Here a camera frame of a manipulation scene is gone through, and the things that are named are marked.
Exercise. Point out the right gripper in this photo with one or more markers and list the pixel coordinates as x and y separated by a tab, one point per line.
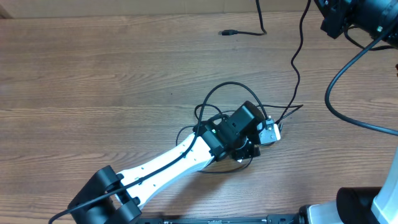
335	13

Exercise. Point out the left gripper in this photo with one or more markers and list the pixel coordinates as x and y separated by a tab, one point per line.
247	151

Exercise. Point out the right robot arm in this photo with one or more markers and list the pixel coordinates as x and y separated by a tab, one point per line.
358	204

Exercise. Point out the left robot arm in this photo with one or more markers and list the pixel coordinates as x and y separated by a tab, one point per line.
110	197

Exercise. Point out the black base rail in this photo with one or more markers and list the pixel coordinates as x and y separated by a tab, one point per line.
270	219

